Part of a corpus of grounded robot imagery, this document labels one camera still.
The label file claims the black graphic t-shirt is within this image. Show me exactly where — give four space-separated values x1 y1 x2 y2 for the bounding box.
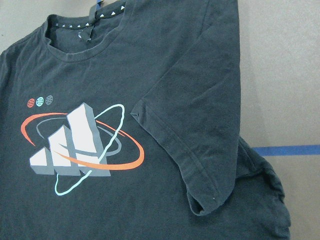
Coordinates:
0 0 291 240

